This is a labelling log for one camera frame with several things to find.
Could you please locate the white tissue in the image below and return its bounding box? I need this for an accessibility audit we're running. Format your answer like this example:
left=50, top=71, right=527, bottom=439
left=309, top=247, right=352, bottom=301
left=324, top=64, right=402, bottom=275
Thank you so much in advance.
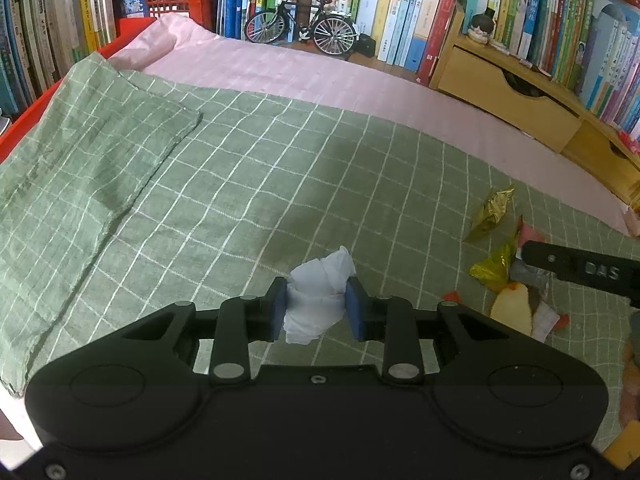
left=283, top=246, right=356, bottom=346

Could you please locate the apple slice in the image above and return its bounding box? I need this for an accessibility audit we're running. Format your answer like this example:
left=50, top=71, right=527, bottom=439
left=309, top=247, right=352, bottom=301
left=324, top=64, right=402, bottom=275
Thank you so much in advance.
left=490, top=282, right=541, bottom=336

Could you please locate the row of books on shelf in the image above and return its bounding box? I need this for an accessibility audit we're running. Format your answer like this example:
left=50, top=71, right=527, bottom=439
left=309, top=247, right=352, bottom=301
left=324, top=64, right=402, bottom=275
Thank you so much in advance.
left=460, top=0, right=639, bottom=152

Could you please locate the stack of books at left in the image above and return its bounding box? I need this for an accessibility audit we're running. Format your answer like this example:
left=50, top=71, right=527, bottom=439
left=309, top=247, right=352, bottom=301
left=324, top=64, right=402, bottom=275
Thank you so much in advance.
left=1, top=0, right=117, bottom=129

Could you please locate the small red scrap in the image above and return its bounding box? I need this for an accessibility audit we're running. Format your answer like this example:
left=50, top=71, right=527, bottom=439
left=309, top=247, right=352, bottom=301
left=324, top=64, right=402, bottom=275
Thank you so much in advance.
left=442, top=290, right=462, bottom=304

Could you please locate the red wrapper piece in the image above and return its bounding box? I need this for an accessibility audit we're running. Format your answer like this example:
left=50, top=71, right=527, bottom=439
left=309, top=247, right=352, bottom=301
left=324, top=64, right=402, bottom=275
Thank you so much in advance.
left=552, top=314, right=570, bottom=332

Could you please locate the pink striped candy wrapper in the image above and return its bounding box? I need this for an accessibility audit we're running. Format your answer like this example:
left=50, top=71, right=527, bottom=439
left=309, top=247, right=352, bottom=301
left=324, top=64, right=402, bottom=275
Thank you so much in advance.
left=530, top=301, right=560, bottom=342

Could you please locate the large crumpled gold wrapper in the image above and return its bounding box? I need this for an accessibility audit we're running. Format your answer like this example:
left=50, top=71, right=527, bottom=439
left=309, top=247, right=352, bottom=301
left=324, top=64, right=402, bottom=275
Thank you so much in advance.
left=469, top=238, right=516, bottom=292

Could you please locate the small crumpled gold wrapper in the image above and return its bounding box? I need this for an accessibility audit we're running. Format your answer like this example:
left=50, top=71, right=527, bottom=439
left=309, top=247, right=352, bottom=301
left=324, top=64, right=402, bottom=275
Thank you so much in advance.
left=465, top=185, right=515, bottom=242

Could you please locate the wooden drawer shelf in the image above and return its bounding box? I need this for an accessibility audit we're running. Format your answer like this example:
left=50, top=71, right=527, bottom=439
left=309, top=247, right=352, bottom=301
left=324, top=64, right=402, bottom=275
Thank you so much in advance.
left=430, top=4, right=639, bottom=209

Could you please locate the folded green checked cloth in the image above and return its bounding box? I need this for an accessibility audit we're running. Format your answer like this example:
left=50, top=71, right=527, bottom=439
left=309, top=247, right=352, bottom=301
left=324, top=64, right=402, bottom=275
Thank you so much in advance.
left=1, top=53, right=201, bottom=396

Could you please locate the pink tablecloth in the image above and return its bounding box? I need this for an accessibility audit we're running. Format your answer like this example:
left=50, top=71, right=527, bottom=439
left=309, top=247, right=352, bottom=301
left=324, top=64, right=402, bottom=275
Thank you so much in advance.
left=108, top=14, right=627, bottom=232

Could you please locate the small black-haired figurine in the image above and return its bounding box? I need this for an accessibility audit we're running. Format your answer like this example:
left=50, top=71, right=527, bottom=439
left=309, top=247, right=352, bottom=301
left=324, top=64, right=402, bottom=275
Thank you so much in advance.
left=468, top=6, right=495, bottom=44

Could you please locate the miniature black bicycle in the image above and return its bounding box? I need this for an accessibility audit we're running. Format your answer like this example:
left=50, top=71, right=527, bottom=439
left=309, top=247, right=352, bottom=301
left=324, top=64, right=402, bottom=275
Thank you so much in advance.
left=244, top=0, right=359, bottom=58

